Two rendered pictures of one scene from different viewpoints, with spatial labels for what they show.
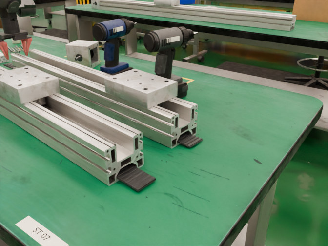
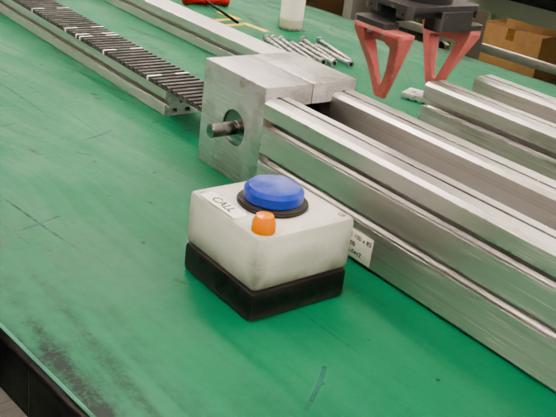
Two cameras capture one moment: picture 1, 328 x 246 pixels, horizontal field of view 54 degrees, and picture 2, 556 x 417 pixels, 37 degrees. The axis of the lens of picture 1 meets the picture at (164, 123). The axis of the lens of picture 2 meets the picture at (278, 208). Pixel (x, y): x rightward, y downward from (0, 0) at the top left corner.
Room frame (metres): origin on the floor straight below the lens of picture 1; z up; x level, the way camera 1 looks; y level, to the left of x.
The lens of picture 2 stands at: (0.42, 0.60, 1.07)
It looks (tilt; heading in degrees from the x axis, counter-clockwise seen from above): 25 degrees down; 7
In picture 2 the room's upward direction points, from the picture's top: 8 degrees clockwise
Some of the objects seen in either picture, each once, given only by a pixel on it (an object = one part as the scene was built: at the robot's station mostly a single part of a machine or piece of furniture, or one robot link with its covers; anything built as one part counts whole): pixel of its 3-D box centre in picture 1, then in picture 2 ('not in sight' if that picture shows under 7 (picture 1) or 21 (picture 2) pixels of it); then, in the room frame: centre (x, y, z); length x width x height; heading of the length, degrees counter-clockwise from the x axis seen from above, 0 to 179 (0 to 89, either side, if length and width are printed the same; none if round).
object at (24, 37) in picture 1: (21, 44); (431, 49); (1.30, 0.57, 0.87); 0.07 x 0.07 x 0.09; 47
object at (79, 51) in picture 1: (81, 55); not in sight; (1.31, 0.34, 0.83); 0.11 x 0.10 x 0.10; 162
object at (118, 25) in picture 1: (119, 51); not in sight; (1.14, 0.16, 0.89); 0.20 x 0.08 x 0.22; 145
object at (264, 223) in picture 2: not in sight; (264, 221); (0.87, 0.67, 0.85); 0.01 x 0.01 x 0.01
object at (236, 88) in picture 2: not in sight; (264, 121); (1.11, 0.71, 0.83); 0.12 x 0.09 x 0.10; 138
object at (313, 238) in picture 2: not in sight; (277, 238); (0.92, 0.66, 0.81); 0.10 x 0.08 x 0.06; 138
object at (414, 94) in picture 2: not in sight; (424, 97); (1.43, 0.56, 0.78); 0.05 x 0.03 x 0.01; 70
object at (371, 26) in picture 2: (8, 47); (396, 51); (1.26, 0.61, 0.87); 0.07 x 0.07 x 0.09; 47
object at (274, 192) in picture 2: not in sight; (273, 197); (0.91, 0.67, 0.84); 0.04 x 0.04 x 0.02
